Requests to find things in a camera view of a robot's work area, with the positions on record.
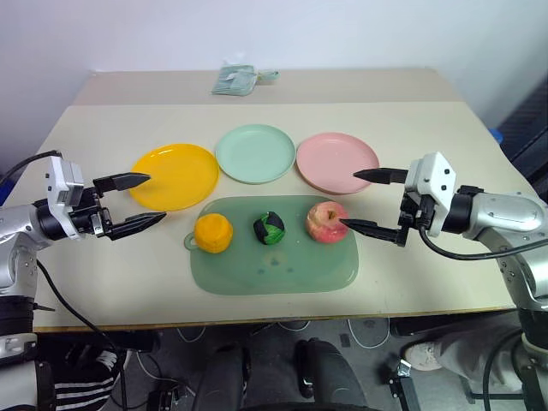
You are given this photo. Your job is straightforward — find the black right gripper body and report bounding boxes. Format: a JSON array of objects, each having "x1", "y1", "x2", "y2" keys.
[{"x1": 398, "y1": 189, "x2": 435, "y2": 229}]

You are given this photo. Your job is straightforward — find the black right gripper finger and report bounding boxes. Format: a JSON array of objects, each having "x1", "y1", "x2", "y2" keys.
[
  {"x1": 340, "y1": 217, "x2": 411, "y2": 248},
  {"x1": 353, "y1": 167, "x2": 410, "y2": 186}
]

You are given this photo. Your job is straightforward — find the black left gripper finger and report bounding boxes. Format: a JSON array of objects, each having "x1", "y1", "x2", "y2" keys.
[
  {"x1": 102, "y1": 211, "x2": 168, "y2": 241},
  {"x1": 92, "y1": 172, "x2": 152, "y2": 194}
]

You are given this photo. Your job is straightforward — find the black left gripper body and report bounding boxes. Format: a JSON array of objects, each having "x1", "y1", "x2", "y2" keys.
[{"x1": 68, "y1": 187, "x2": 114, "y2": 239}]

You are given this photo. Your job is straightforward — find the pink plate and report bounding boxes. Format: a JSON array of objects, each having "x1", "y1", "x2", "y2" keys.
[{"x1": 295, "y1": 132, "x2": 381, "y2": 197}]

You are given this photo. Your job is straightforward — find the yellow plate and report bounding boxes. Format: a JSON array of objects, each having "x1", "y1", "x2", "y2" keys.
[{"x1": 129, "y1": 142, "x2": 221, "y2": 212}]

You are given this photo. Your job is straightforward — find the orange fruit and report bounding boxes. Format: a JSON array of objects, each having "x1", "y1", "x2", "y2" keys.
[{"x1": 194, "y1": 212, "x2": 235, "y2": 254}]

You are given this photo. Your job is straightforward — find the green black toy vegetable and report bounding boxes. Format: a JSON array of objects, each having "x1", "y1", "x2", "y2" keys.
[{"x1": 253, "y1": 211, "x2": 286, "y2": 246}]

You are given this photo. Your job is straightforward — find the green plate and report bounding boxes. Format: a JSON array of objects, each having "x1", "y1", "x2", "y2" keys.
[{"x1": 214, "y1": 123, "x2": 297, "y2": 186}]

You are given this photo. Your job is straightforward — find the red apple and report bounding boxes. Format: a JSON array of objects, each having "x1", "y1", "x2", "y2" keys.
[{"x1": 305, "y1": 200, "x2": 350, "y2": 246}]

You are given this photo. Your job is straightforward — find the translucent green cutting board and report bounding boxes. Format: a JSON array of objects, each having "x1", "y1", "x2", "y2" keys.
[{"x1": 183, "y1": 194, "x2": 360, "y2": 295}]

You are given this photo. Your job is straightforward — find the grey shoe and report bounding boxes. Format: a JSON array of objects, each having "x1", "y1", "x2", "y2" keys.
[{"x1": 404, "y1": 340, "x2": 446, "y2": 372}]

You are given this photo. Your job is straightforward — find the black ribbed case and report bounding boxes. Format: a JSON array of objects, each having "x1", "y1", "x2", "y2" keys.
[{"x1": 495, "y1": 77, "x2": 548, "y2": 186}]

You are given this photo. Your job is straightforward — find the dark rounded shape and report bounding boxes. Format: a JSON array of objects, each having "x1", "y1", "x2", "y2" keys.
[
  {"x1": 188, "y1": 342, "x2": 252, "y2": 411},
  {"x1": 295, "y1": 337, "x2": 369, "y2": 411}
]

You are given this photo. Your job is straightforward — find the black white striped shoe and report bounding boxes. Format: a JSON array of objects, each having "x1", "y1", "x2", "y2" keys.
[{"x1": 50, "y1": 344, "x2": 125, "y2": 411}]

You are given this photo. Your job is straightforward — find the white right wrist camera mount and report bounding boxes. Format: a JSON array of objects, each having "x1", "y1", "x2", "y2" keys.
[{"x1": 403, "y1": 151, "x2": 458, "y2": 239}]

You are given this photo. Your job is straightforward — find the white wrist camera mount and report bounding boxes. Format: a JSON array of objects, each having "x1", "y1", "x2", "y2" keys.
[
  {"x1": 45, "y1": 155, "x2": 86, "y2": 220},
  {"x1": 403, "y1": 151, "x2": 458, "y2": 239}
]

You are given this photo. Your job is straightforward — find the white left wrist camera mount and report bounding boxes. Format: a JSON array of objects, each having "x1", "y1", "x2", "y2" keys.
[{"x1": 45, "y1": 155, "x2": 86, "y2": 220}]

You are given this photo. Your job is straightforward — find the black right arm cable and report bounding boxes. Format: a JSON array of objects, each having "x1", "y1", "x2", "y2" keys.
[{"x1": 419, "y1": 223, "x2": 548, "y2": 411}]

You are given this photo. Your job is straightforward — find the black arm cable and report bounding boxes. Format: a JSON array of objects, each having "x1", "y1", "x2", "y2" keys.
[
  {"x1": 419, "y1": 223, "x2": 548, "y2": 411},
  {"x1": 0, "y1": 150, "x2": 129, "y2": 411}
]

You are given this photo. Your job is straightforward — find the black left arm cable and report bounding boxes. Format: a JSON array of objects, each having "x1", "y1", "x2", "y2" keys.
[{"x1": 0, "y1": 150, "x2": 129, "y2": 411}]

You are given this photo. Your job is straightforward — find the white floor cable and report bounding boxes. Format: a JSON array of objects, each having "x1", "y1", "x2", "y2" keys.
[{"x1": 273, "y1": 317, "x2": 393, "y2": 350}]

